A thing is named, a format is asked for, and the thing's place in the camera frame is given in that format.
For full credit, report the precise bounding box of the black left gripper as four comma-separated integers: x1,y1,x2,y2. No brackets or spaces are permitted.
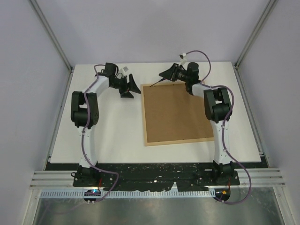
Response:
111,74,141,99

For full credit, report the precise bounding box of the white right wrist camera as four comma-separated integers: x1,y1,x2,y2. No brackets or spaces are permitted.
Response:
179,53,188,66

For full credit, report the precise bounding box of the right aluminium corner post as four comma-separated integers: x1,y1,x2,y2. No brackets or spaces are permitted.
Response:
234,0,278,70

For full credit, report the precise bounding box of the red handled screwdriver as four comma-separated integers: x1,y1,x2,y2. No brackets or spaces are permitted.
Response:
149,79,164,87

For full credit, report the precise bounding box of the wooden picture frame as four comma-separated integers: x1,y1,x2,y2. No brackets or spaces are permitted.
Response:
141,82,214,146

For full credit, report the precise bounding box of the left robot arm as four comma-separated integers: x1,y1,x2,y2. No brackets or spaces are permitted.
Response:
71,63,141,187

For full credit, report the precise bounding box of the white slotted cable duct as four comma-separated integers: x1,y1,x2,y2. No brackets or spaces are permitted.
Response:
40,189,215,199

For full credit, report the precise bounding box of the aluminium rail across front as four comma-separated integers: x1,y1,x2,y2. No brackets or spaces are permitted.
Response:
30,168,285,192

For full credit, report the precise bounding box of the black speckled base plate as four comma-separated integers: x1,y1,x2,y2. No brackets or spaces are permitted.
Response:
45,161,241,192

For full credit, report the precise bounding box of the aluminium corner post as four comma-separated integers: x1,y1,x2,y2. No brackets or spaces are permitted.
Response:
234,0,278,70
28,0,73,72

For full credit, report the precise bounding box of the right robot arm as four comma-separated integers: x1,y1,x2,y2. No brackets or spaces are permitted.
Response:
159,62,234,185

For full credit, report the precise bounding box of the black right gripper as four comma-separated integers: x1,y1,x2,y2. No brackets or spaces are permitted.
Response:
158,64,189,83

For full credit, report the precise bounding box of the left aluminium corner post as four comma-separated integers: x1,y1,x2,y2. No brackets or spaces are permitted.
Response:
28,0,73,72

